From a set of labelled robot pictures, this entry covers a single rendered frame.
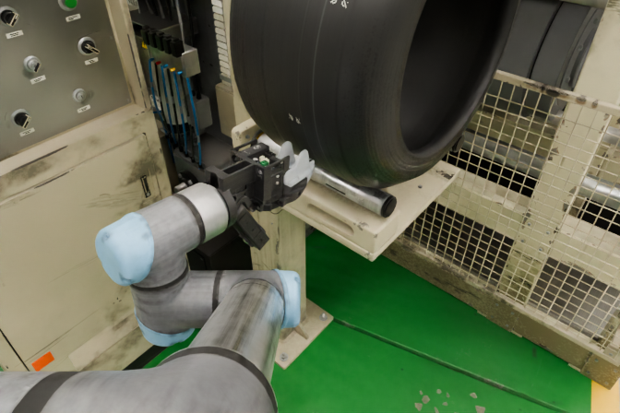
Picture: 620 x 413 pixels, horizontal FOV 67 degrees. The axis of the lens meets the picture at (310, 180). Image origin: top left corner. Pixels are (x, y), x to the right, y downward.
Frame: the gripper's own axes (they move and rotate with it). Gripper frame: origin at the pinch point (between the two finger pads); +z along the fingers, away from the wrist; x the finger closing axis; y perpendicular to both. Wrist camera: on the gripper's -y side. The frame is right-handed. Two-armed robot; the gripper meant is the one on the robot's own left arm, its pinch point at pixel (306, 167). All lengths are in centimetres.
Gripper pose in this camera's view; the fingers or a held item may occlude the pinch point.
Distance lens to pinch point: 79.2
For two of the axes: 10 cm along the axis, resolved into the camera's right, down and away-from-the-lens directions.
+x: -7.6, -4.1, 5.1
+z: 6.5, -3.7, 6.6
